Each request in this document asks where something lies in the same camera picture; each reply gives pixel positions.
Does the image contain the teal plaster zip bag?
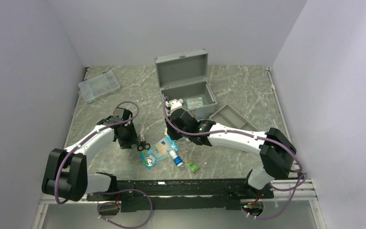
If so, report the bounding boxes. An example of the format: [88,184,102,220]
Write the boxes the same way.
[186,97,204,109]

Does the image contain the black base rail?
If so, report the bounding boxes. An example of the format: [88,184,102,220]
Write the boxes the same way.
[86,178,274,212]

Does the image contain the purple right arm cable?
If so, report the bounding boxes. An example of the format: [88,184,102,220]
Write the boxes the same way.
[163,96,307,221]

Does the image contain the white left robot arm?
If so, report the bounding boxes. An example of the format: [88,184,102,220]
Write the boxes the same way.
[41,114,134,205]

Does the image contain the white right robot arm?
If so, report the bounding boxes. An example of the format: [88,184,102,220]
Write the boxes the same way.
[163,107,296,198]

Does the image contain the clear plastic compartment box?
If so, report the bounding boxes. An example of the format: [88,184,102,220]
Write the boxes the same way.
[78,71,121,103]

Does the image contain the grey metal medicine case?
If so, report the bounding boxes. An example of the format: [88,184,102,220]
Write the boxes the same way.
[154,49,217,120]

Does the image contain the grey plastic divider tray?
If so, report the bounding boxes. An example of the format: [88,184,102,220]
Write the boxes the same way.
[210,104,259,132]

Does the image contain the white blue spray bottle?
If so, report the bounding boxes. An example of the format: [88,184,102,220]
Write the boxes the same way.
[168,150,184,167]

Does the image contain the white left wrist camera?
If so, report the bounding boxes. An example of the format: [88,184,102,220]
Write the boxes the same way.
[113,107,132,122]

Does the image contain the small green box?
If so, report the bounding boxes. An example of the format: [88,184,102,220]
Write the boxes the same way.
[186,160,199,174]

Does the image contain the black handled scissors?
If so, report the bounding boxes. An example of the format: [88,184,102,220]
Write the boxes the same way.
[137,124,151,152]

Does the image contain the blue cotton swab bag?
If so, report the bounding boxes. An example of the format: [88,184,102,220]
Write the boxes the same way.
[140,135,179,169]

